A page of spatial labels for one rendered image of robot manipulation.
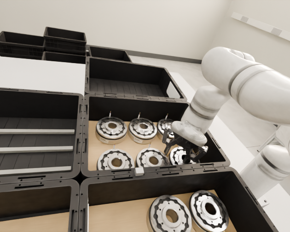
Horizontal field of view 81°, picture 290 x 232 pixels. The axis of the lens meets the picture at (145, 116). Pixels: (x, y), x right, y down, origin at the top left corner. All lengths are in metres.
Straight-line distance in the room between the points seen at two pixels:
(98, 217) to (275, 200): 0.73
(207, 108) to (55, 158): 0.42
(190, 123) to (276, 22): 3.27
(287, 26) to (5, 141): 3.49
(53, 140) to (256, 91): 0.52
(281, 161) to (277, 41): 3.01
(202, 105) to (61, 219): 0.40
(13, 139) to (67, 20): 2.86
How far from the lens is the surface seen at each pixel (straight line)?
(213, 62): 0.37
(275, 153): 0.63
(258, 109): 0.28
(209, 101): 0.41
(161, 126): 0.65
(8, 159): 0.57
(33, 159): 0.55
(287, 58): 3.39
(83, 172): 0.39
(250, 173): 0.67
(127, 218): 0.47
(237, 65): 0.34
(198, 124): 0.44
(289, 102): 0.26
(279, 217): 0.92
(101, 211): 0.47
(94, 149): 0.55
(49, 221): 0.47
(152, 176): 0.41
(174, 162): 0.55
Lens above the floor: 1.27
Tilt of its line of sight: 38 degrees down
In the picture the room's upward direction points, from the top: 18 degrees clockwise
